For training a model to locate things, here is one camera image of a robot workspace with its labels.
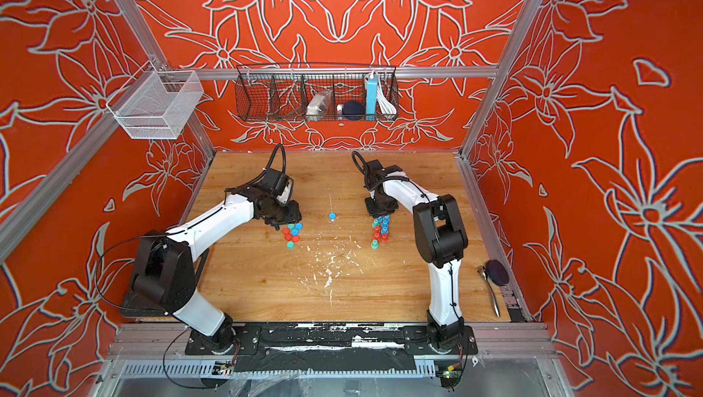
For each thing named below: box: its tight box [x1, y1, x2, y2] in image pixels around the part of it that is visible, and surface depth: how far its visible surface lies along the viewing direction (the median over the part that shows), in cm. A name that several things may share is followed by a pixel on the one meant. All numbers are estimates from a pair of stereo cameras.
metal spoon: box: [476, 266, 500, 318], surface depth 83 cm
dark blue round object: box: [342, 100, 366, 121], surface depth 97 cm
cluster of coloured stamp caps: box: [282, 222, 303, 250], surface depth 95 cm
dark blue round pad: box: [485, 259, 510, 287], surface depth 85 cm
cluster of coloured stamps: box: [370, 214, 391, 250], surface depth 94 cm
